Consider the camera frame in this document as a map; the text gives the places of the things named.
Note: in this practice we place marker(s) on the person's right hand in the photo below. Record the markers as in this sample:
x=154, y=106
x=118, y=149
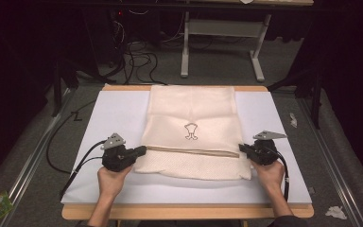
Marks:
x=269, y=178

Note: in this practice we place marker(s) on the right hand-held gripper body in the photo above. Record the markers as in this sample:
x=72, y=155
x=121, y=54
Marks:
x=263, y=153

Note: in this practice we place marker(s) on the metal floor rail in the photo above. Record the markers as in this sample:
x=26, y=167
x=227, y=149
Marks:
x=34, y=151
x=331, y=164

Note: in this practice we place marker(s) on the wooden table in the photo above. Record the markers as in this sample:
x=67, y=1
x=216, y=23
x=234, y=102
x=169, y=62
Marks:
x=186, y=212

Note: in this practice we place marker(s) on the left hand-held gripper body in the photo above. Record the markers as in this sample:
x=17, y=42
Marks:
x=116, y=159

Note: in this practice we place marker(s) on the person's left hand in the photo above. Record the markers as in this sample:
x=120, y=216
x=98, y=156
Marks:
x=113, y=183

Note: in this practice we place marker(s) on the large crumpled white paper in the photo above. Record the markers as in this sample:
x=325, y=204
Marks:
x=335, y=213

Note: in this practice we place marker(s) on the cream mesh laundry bag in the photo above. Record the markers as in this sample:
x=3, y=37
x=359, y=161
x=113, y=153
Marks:
x=192, y=107

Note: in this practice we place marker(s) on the white table board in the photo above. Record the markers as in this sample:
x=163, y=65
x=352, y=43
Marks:
x=116, y=119

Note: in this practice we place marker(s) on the person's dark right sleeve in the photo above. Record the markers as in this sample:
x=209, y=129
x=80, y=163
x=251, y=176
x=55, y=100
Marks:
x=288, y=222

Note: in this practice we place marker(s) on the white metal desk frame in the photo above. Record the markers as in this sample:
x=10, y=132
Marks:
x=223, y=27

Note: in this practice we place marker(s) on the black floor stand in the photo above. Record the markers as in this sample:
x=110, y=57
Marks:
x=316, y=94
x=57, y=85

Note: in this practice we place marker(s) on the small crumpled white paper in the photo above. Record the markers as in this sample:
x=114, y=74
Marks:
x=293, y=120

